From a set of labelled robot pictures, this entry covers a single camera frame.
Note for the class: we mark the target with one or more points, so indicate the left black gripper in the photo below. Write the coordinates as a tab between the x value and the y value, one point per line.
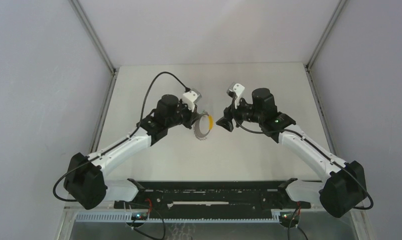
192	116

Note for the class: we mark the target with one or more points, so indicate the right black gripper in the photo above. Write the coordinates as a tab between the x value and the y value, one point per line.
225	122

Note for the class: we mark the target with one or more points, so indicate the silver keyring with chain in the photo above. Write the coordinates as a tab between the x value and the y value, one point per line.
201	127

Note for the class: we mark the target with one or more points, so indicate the yellow capped key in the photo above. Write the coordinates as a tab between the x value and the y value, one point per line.
210	122

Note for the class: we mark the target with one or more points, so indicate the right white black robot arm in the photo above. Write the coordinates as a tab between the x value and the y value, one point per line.
342	186

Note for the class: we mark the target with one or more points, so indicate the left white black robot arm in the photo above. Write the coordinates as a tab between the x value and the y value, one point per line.
85	178

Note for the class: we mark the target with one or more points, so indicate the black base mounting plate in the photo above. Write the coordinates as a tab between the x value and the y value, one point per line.
211	200

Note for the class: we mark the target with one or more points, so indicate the left green circuit board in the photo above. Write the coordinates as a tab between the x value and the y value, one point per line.
139	216

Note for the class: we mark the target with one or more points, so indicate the green circuit board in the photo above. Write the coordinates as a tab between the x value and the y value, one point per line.
139	216
287	217

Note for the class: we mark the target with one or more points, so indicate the right green circuit board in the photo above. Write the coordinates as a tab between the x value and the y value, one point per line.
287	217

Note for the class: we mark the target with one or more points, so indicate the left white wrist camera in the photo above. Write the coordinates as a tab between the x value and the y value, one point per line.
190	98

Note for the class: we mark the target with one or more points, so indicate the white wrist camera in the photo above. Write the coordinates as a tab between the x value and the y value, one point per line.
235	91
190	98

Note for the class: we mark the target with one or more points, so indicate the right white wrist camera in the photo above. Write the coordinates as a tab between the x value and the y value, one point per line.
235	91

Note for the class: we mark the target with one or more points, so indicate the right aluminium frame post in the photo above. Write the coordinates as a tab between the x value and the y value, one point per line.
327	31

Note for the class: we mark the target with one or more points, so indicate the aluminium frame post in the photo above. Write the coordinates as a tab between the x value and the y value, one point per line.
327	31
92	34

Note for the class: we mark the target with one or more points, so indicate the left aluminium frame post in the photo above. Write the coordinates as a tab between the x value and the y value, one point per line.
92	34

